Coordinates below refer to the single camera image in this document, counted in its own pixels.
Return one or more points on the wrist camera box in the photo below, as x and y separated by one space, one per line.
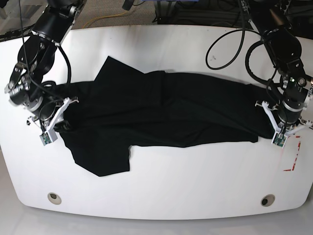
279 139
48 137

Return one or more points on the red tape rectangle marking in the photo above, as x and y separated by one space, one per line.
290 153

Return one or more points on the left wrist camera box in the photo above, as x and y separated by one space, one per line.
279 139

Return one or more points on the black T-shirt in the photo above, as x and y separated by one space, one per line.
124 107

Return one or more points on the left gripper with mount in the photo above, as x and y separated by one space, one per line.
284 119

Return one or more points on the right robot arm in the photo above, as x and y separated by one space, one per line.
36 58

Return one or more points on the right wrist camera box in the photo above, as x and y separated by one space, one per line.
48 137

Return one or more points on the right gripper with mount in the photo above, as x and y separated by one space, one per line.
43 109

